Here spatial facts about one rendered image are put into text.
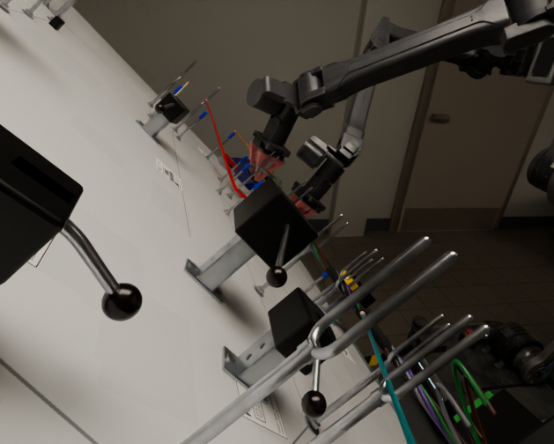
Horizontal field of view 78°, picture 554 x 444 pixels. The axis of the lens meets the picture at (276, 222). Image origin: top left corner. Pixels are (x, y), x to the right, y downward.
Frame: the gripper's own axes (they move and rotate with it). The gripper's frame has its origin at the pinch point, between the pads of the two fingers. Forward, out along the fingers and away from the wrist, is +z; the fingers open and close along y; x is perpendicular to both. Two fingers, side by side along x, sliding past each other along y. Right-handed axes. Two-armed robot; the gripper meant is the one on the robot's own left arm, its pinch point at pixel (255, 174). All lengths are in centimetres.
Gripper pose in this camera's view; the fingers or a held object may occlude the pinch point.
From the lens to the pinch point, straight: 84.2
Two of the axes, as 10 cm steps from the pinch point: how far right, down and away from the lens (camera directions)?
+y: 3.5, 5.1, -7.9
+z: -4.5, 8.3, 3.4
